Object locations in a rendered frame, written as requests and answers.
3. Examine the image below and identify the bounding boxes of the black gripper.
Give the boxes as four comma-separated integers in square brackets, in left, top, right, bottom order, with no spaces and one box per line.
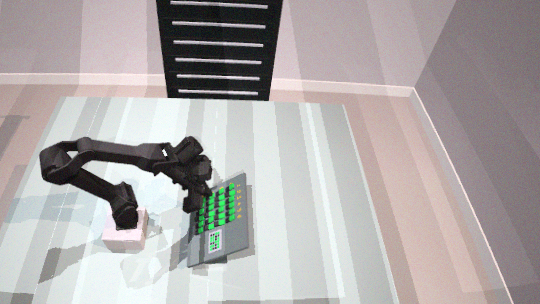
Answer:
[172,165,213,214]

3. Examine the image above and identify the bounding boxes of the grey switch panel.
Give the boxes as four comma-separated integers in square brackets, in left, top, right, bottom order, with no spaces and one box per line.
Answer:
[187,172,249,268]

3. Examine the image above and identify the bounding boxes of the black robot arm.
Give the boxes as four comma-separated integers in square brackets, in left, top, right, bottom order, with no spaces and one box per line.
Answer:
[39,136,212,230]

